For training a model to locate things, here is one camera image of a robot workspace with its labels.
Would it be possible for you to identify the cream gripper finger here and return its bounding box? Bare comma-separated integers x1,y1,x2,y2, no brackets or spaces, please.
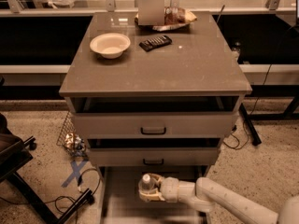
148,173,164,187
139,190,165,202

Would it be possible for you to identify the clear plastic water bottle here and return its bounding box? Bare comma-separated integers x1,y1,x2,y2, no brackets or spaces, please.
138,174,155,194

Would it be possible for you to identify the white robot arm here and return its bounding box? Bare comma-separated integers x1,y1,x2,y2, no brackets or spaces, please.
138,173,299,224

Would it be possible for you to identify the bottom drawer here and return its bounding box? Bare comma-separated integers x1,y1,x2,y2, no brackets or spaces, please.
100,166,211,224

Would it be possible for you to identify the drawer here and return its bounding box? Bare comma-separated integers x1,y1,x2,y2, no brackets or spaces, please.
100,166,211,224
87,138,220,166
67,95,240,139

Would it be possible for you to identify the middle drawer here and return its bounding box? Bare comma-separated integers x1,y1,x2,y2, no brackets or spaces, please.
87,138,220,166

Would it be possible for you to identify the grey drawer cabinet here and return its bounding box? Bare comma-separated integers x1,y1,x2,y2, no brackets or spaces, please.
60,13,251,218

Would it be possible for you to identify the top drawer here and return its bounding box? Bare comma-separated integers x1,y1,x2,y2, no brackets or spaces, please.
67,95,240,139

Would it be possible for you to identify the blue tape cross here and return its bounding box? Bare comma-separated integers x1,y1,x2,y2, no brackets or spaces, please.
62,160,88,188

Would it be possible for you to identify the crumpled foil wrapper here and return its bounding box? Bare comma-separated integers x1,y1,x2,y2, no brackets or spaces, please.
63,132,86,157

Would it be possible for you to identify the black table leg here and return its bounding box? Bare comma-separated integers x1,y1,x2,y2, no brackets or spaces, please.
239,105,262,147

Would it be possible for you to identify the black candy bar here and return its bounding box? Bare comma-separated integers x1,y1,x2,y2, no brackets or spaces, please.
139,35,172,52

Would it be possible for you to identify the black rolling cart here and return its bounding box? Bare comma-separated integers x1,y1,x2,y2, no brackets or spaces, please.
0,112,95,224

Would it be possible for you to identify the white paper bowl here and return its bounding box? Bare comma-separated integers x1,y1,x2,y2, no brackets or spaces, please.
90,33,131,59

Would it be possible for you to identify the brown chip bag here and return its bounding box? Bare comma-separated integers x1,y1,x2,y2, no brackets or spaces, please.
135,7,197,32

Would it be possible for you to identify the black floor cable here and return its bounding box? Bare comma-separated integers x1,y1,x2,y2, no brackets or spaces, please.
0,167,102,224

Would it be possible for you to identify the black cable right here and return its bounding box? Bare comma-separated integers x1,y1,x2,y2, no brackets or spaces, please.
222,63,272,150

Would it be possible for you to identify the wire mesh basket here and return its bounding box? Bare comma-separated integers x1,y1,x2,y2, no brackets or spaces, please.
56,112,82,158

